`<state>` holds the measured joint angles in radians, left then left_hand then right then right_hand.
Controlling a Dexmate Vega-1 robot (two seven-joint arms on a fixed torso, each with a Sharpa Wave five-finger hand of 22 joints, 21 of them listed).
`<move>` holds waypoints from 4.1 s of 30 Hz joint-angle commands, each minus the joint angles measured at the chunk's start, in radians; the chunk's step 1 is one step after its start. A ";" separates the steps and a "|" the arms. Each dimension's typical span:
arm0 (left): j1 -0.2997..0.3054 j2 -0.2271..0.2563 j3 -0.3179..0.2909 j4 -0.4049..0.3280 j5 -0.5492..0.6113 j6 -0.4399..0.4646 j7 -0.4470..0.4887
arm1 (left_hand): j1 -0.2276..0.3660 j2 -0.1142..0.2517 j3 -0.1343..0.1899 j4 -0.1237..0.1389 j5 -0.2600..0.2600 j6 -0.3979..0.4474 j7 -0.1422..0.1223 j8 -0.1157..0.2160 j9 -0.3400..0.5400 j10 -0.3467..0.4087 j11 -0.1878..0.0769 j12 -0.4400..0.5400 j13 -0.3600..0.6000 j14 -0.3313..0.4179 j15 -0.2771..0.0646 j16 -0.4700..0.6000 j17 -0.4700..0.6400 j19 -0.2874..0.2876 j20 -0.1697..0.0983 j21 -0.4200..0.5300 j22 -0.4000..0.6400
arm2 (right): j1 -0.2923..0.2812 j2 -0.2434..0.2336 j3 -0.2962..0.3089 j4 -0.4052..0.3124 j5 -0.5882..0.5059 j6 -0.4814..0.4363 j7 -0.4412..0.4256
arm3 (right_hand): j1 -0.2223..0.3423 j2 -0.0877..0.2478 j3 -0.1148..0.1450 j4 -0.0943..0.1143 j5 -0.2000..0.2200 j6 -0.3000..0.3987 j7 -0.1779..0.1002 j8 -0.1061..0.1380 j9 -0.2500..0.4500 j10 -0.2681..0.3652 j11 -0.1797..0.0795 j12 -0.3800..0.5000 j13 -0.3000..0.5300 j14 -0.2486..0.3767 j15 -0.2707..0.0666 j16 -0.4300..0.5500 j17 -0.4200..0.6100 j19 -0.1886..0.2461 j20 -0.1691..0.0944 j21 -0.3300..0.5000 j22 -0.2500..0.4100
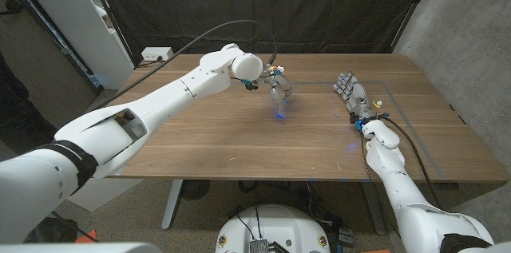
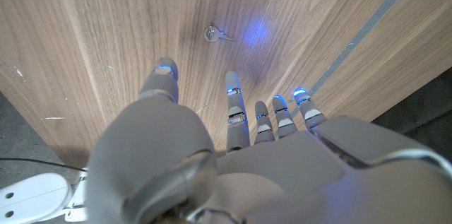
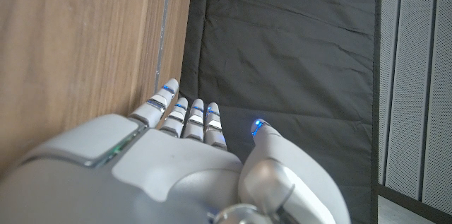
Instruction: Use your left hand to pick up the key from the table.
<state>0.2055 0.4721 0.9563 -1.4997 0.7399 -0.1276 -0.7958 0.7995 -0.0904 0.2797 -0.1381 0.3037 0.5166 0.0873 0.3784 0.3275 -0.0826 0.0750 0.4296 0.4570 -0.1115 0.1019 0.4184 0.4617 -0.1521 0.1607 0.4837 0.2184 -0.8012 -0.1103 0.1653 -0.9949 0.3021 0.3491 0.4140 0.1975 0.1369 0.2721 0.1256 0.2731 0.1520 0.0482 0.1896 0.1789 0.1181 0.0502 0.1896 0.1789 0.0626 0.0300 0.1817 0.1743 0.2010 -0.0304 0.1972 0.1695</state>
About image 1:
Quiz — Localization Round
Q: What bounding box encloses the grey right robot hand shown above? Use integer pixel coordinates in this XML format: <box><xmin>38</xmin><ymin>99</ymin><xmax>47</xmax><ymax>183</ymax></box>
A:
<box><xmin>333</xmin><ymin>71</ymin><xmax>380</xmax><ymax>123</ymax></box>

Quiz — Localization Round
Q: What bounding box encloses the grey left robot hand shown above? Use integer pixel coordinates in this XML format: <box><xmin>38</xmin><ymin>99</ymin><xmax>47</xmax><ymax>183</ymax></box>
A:
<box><xmin>259</xmin><ymin>71</ymin><xmax>295</xmax><ymax>121</ymax></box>

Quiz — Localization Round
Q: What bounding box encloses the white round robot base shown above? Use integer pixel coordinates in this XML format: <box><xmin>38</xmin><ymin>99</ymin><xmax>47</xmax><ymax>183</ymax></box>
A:
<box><xmin>215</xmin><ymin>204</ymin><xmax>331</xmax><ymax>253</ymax></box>

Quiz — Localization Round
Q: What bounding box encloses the black backdrop cloth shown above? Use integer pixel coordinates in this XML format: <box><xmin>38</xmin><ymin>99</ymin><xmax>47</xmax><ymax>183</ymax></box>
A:
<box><xmin>85</xmin><ymin>0</ymin><xmax>438</xmax><ymax>66</ymax></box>

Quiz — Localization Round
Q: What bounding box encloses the black backdrop stand pole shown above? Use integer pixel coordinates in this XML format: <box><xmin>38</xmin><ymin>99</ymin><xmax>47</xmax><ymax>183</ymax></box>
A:
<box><xmin>389</xmin><ymin>0</ymin><xmax>437</xmax><ymax>53</ymax></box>
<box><xmin>81</xmin><ymin>0</ymin><xmax>139</xmax><ymax>66</ymax></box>

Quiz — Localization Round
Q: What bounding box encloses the grey table leg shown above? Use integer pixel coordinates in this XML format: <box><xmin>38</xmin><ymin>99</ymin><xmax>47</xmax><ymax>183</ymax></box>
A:
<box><xmin>361</xmin><ymin>182</ymin><xmax>387</xmax><ymax>236</ymax></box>
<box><xmin>160</xmin><ymin>180</ymin><xmax>184</xmax><ymax>231</ymax></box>

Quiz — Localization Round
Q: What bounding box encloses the white power strip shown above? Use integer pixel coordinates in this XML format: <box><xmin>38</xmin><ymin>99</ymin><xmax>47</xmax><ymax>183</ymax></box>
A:
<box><xmin>141</xmin><ymin>46</ymin><xmax>175</xmax><ymax>62</ymax></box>

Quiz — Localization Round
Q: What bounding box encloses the black round fan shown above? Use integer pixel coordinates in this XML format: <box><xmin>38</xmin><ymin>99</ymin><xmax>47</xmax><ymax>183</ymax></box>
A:
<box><xmin>180</xmin><ymin>180</ymin><xmax>212</xmax><ymax>201</ymax></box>

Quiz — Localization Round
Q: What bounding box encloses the grey power adapter box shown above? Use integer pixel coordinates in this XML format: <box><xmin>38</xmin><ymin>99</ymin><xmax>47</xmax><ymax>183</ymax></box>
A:
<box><xmin>339</xmin><ymin>227</ymin><xmax>356</xmax><ymax>247</ymax></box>

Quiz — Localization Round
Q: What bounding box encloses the tall white cabinet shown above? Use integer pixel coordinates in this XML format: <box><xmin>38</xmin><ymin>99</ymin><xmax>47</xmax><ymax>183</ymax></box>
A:
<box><xmin>11</xmin><ymin>0</ymin><xmax>135</xmax><ymax>90</ymax></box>

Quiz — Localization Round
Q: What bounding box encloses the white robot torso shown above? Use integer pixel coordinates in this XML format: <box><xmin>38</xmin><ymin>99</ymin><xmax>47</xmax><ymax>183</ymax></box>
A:
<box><xmin>0</xmin><ymin>240</ymin><xmax>511</xmax><ymax>253</ymax></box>

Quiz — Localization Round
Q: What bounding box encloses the person in black clothes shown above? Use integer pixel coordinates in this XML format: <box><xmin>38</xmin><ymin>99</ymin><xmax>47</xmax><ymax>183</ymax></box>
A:
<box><xmin>0</xmin><ymin>53</ymin><xmax>59</xmax><ymax>156</ymax></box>

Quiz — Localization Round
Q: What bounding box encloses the black floor bag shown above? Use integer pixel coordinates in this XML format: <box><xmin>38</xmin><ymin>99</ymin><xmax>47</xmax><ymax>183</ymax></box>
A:
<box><xmin>23</xmin><ymin>216</ymin><xmax>77</xmax><ymax>244</ymax></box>

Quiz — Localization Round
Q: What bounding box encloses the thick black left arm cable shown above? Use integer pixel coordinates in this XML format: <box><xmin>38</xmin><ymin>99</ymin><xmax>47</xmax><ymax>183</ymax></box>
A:
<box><xmin>93</xmin><ymin>18</ymin><xmax>279</xmax><ymax>110</ymax></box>

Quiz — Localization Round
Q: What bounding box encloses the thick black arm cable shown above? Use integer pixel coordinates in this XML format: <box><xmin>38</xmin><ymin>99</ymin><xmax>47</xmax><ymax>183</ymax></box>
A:
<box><xmin>378</xmin><ymin>113</ymin><xmax>442</xmax><ymax>208</ymax></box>
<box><xmin>93</xmin><ymin>18</ymin><xmax>279</xmax><ymax>110</ymax></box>

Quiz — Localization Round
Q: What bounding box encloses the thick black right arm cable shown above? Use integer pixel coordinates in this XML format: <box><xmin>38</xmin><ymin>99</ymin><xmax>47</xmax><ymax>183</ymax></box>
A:
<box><xmin>378</xmin><ymin>113</ymin><xmax>442</xmax><ymax>208</ymax></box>

